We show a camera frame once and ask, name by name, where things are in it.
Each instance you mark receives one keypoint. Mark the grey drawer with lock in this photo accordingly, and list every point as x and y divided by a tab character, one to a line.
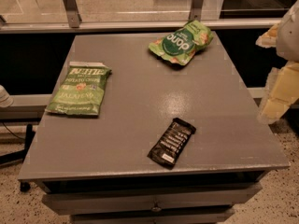
98	202

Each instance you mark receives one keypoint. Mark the green rice chip bag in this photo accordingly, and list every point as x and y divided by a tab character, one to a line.
180	46

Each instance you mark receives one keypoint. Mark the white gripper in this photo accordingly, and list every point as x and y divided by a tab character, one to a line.
289	36

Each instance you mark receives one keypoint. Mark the green jalapeno chip bag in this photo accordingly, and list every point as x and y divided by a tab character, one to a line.
82	91

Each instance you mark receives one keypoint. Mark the grey metal railing frame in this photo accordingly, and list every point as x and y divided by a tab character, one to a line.
84	16

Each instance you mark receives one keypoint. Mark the black stand with caster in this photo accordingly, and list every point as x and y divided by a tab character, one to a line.
21	154

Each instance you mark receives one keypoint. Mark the white cylindrical object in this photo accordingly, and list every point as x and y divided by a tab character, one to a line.
5	99

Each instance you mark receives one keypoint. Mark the black snack bar wrapper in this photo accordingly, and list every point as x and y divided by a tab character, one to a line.
170	145

